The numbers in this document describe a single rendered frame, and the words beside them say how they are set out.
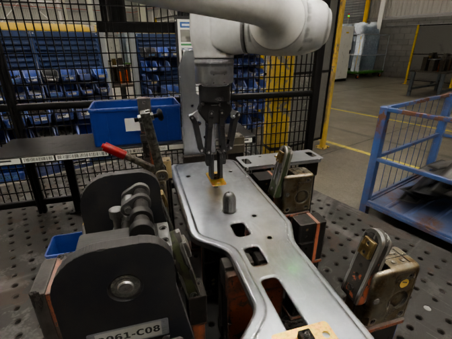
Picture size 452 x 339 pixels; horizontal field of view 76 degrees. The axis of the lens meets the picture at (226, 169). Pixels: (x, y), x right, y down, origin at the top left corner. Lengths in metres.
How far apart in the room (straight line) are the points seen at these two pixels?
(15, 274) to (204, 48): 0.89
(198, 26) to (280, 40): 0.18
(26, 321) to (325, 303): 0.76
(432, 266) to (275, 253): 0.71
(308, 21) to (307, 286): 0.46
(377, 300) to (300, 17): 0.48
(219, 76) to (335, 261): 0.71
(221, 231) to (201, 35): 0.41
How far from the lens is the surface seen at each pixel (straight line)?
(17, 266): 1.19
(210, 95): 0.68
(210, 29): 0.65
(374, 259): 0.49
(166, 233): 0.34
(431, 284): 1.11
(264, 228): 0.63
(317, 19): 0.62
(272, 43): 0.59
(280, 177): 0.76
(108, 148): 0.71
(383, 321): 0.59
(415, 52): 13.18
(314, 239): 0.71
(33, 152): 1.14
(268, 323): 0.46
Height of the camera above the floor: 1.35
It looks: 23 degrees down
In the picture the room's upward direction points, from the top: straight up
